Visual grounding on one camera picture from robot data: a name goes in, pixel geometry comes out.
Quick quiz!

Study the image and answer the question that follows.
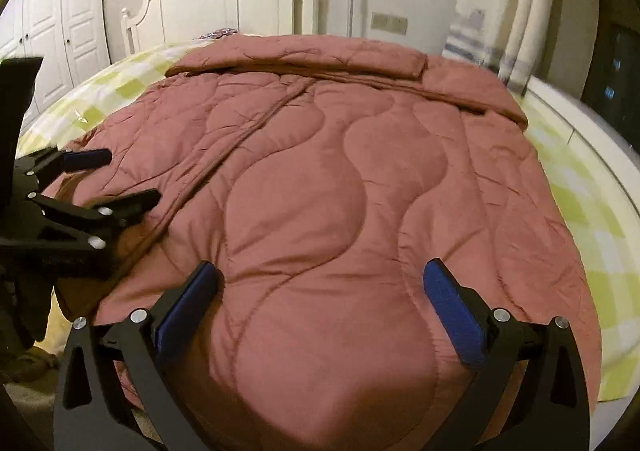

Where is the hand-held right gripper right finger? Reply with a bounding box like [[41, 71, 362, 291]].
[[422, 258, 593, 451]]

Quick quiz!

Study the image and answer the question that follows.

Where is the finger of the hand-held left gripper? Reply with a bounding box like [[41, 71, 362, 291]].
[[0, 188, 162, 278], [14, 148, 114, 192]]

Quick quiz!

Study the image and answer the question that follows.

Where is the person's left hand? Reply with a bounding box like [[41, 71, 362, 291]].
[[0, 253, 54, 353]]

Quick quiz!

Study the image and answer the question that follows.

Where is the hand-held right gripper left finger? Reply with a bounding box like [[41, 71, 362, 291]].
[[52, 260, 221, 451]]

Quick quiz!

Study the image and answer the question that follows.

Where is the pale patterned curtain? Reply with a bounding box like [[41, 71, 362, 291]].
[[442, 0, 601, 92]]

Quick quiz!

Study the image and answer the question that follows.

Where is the pink quilted comforter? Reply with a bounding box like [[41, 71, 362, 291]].
[[55, 33, 603, 451]]

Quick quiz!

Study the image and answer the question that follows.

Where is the white wardrobe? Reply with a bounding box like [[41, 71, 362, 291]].
[[0, 0, 112, 128]]

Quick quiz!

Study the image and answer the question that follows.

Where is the wall socket plate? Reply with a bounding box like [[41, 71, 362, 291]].
[[371, 13, 408, 36]]

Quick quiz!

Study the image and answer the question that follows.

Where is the dark window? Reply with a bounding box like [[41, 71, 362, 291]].
[[580, 21, 640, 156]]

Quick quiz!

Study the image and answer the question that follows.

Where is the green checked bed sheet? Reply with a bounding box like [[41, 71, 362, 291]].
[[15, 41, 640, 404]]

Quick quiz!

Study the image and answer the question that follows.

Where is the patterned pillow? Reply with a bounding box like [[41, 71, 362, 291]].
[[192, 27, 247, 41]]

